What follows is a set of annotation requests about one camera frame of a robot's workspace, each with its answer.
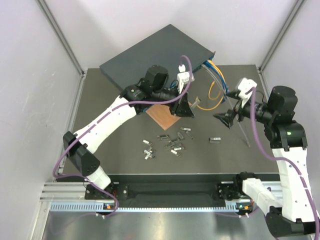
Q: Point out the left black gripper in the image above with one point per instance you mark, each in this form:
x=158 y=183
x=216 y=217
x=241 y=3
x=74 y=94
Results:
x=181 y=107

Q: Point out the SFP module pile centre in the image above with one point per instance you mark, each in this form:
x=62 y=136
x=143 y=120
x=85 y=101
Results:
x=175 y=145

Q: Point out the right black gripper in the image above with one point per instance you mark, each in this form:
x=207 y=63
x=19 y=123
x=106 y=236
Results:
x=227 y=118

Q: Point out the SFP module cluster left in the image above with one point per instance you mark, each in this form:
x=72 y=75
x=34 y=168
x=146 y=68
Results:
x=150 y=153

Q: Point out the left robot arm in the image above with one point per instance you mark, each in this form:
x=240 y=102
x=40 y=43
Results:
x=80 y=146

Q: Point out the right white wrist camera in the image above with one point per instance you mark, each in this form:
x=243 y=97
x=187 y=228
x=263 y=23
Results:
x=245 y=88

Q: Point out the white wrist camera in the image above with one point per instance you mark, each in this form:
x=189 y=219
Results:
x=245 y=88
x=183 y=77

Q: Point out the dark blue network switch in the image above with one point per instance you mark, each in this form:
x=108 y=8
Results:
x=164 y=48

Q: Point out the silver SFP module top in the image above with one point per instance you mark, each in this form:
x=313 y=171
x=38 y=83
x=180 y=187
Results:
x=185 y=129

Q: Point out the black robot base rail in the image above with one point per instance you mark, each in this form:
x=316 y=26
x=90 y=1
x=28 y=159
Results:
x=196 y=190

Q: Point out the wooden board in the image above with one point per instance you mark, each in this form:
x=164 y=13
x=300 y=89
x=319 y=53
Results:
x=162 y=116

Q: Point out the perforated cable duct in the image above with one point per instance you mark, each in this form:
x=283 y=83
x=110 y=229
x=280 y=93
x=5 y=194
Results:
x=107 y=206

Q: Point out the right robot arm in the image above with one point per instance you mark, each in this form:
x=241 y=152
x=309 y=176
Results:
x=295 y=214

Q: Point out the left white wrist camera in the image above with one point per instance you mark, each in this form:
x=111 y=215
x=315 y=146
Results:
x=183 y=77

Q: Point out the black table mat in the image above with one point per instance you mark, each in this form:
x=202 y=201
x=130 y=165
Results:
x=123 y=151

